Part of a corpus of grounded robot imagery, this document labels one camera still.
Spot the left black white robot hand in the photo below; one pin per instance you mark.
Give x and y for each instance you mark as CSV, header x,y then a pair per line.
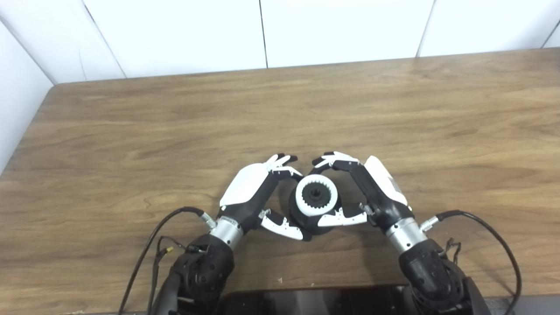
x,y
247,188

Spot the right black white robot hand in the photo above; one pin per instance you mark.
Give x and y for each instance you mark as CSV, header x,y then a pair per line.
x,y
385,183

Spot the round black plastic part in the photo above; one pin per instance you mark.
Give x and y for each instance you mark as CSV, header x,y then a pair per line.
x,y
302,218

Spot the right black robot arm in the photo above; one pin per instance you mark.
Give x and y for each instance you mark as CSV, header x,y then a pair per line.
x,y
433,275

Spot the black robot torso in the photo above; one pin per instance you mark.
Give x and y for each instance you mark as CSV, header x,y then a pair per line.
x,y
306,304

